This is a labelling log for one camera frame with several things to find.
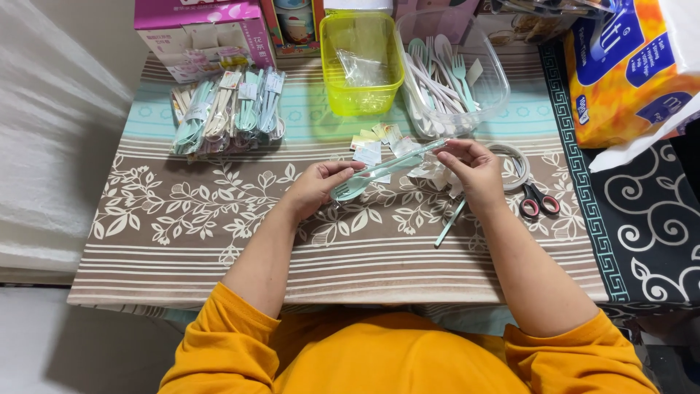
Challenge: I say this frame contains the heap of loose pastel cutlery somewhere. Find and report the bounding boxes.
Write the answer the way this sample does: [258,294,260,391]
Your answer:
[404,34,485,136]

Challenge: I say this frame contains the pale purple box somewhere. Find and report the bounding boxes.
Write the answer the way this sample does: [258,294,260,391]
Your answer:
[394,0,482,46]

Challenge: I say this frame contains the clear tape roll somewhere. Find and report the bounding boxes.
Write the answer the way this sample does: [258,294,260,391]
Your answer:
[486,143,532,192]

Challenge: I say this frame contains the pile of packed cutlery sets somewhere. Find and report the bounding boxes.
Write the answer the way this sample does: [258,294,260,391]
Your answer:
[170,67,287,161]

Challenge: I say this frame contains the clear plastic bags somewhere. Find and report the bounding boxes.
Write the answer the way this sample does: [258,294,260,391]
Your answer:
[334,19,392,89]

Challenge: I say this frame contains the person's left hand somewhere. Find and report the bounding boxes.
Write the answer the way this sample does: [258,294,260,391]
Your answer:
[284,160,366,221]

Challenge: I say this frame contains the heap of clear wrappers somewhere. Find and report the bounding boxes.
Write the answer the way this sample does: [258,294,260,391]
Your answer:
[407,152,467,199]

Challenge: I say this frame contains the person's right hand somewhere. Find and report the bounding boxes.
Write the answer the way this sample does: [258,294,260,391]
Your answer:
[435,138,508,213]

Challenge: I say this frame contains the person's orange shirt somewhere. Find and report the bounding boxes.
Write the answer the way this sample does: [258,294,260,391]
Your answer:
[157,281,661,394]

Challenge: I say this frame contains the yellow-green plastic container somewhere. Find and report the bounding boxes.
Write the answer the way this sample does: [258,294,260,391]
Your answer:
[319,11,406,118]

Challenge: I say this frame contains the black swirl pattern tablecloth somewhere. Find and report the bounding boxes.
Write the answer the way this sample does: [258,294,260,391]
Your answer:
[538,40,700,320]

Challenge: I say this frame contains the white cloth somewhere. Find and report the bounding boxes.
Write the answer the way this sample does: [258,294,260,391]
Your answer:
[0,0,139,285]

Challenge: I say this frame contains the green plastic chopstick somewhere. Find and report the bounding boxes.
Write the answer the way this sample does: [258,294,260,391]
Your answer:
[434,197,468,248]

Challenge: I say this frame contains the pile of small paper labels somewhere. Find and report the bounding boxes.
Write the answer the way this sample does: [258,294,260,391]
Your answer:
[349,123,423,185]

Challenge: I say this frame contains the brown floral striped tablecloth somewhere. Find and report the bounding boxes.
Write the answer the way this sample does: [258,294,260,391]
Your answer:
[66,51,611,308]

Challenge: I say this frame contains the colourful printed box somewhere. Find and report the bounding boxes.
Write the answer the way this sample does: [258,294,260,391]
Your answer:
[259,0,324,59]

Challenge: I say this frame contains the green cutlery set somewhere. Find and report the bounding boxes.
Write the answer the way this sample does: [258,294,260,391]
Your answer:
[329,137,449,204]

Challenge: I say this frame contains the orange tissue pack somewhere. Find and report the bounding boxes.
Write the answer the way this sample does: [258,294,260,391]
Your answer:
[563,0,700,150]

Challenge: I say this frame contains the clear plastic container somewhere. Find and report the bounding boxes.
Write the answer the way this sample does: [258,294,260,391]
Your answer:
[395,8,512,140]

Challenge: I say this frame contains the pink printed carton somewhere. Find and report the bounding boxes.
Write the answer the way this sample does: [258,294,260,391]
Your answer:
[133,0,277,84]

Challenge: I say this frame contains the black and red scissors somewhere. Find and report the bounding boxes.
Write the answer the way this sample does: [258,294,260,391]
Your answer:
[511,155,562,220]

